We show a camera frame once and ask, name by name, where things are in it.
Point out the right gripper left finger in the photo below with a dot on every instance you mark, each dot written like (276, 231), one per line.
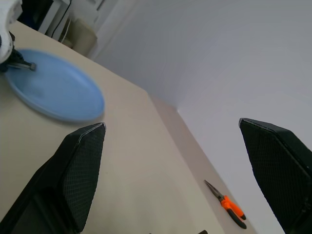
(73, 175)

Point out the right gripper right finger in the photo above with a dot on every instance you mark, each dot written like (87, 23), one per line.
(280, 170)

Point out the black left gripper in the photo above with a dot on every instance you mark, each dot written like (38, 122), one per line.
(17, 55)

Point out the blue plate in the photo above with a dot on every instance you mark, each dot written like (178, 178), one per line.
(61, 90)

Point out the white shelf unit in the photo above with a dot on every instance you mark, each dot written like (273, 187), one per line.
(54, 17)

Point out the beige box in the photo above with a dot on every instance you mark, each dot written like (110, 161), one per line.
(84, 36)

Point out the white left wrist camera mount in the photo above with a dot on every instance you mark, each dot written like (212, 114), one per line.
(5, 36)

